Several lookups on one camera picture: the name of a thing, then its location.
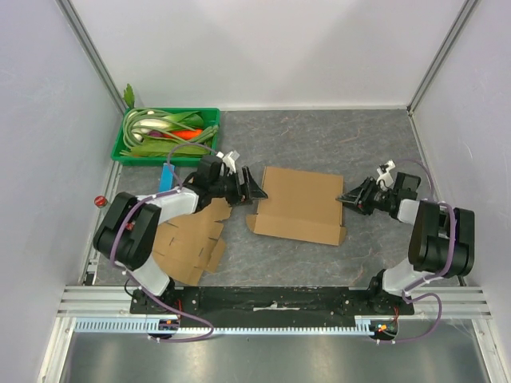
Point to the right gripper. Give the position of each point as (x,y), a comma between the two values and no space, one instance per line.
(368,196)

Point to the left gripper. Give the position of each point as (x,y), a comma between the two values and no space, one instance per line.
(251,190)

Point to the large cardboard box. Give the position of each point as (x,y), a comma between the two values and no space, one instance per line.
(300,206)

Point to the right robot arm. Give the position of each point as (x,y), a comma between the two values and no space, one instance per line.
(442,242)

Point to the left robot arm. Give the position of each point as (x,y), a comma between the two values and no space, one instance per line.
(127,232)

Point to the blue rectangular box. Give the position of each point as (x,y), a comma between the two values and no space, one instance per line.
(166,178)

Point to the small cardboard box blank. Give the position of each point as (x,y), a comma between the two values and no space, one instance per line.
(189,242)

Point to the green asparagus bundle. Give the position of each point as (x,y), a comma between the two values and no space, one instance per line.
(205,135)

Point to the orange toy carrot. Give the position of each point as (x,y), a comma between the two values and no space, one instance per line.
(187,134)

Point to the green lettuce leaf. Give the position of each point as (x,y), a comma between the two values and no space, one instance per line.
(159,148)

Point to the green plastic tray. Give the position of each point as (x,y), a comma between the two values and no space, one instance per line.
(211,116)

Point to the white toy radish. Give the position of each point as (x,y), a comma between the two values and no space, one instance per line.
(150,127)

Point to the green long beans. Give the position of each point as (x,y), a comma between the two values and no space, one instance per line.
(133,116)

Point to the dark soda bottle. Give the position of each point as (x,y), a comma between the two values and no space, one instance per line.
(101,202)

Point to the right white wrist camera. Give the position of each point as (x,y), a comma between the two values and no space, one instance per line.
(385,171)

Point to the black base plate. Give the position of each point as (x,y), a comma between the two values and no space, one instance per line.
(279,305)

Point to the slotted cable duct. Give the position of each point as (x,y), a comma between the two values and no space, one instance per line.
(160,327)

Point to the right aluminium frame post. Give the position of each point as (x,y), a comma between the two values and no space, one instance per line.
(448,43)

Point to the aluminium frame post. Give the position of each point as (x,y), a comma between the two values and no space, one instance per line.
(81,33)
(448,43)

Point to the left aluminium frame post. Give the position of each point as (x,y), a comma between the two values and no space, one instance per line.
(81,33)

